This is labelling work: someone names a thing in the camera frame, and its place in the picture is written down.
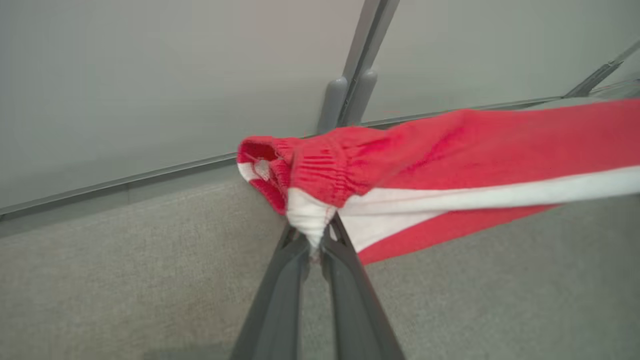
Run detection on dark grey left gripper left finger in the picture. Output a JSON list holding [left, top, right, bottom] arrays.
[[230, 227, 311, 360]]

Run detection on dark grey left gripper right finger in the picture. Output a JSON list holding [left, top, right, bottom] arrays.
[[321, 215, 406, 360]]

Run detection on red white shorts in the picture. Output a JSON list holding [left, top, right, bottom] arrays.
[[236, 98, 640, 266]]

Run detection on grey partition base rail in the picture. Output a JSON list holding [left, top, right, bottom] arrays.
[[0, 95, 566, 221]]

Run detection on grey metal partition post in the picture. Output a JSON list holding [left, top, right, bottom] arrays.
[[564, 39, 640, 99], [316, 0, 401, 137]]

